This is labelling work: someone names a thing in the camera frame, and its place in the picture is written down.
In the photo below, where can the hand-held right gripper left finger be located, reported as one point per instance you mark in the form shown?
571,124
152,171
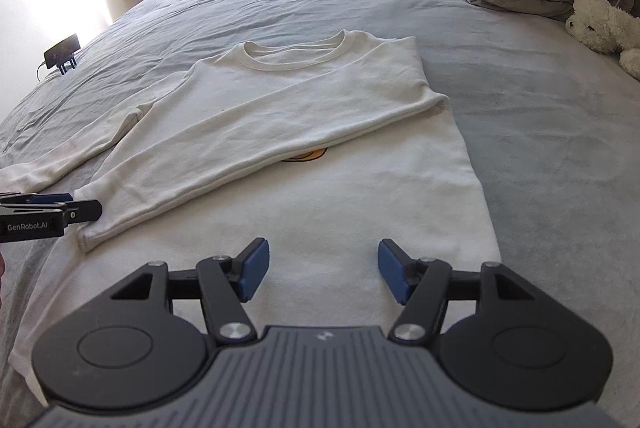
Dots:
252,268

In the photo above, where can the grey bed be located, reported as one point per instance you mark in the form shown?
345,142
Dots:
525,132

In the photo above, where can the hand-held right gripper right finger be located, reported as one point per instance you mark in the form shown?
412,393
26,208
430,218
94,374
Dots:
395,270

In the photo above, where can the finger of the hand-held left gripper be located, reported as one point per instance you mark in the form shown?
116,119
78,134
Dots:
85,211
45,199

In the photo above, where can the phone on black stand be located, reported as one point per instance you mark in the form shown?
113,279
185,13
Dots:
61,50

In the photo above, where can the white sweatshirt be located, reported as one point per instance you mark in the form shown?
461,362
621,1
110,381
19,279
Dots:
300,107

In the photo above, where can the white plush dog toy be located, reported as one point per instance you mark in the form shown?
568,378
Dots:
600,25

